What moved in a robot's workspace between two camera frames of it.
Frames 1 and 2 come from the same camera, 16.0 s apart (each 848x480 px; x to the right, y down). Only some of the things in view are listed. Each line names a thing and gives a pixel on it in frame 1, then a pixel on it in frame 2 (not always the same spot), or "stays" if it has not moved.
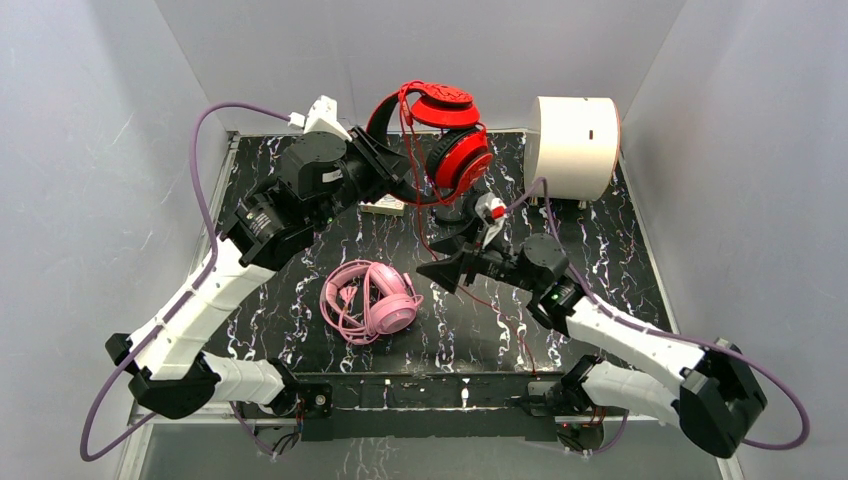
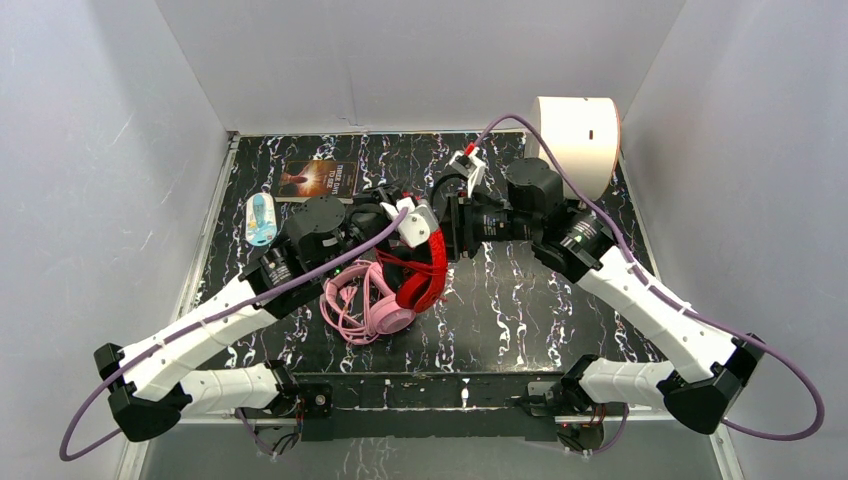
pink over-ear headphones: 364,299 stays
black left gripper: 379,163 to 382,216
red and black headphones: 458,152 to 422,293
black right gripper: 454,242 to 458,231
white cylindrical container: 573,144 stays
